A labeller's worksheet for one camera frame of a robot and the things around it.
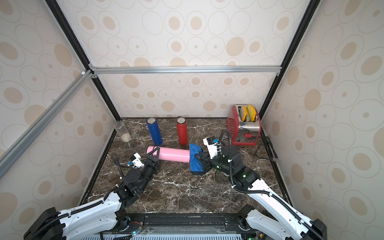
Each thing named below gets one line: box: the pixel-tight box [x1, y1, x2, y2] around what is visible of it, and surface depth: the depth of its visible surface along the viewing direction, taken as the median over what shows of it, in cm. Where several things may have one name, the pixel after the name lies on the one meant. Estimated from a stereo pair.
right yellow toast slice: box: [246, 104, 257, 122], surface depth 99 cm
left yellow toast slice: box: [239, 105, 248, 122], surface depth 98 cm
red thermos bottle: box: [176, 117, 188, 146], surface depth 94 cm
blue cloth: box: [189, 143, 204, 172], surface depth 70 cm
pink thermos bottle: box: [146, 146, 191, 163], surface depth 73 cm
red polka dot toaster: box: [227, 104, 262, 146], surface depth 98 cm
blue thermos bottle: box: [146, 117, 163, 146], surface depth 94 cm
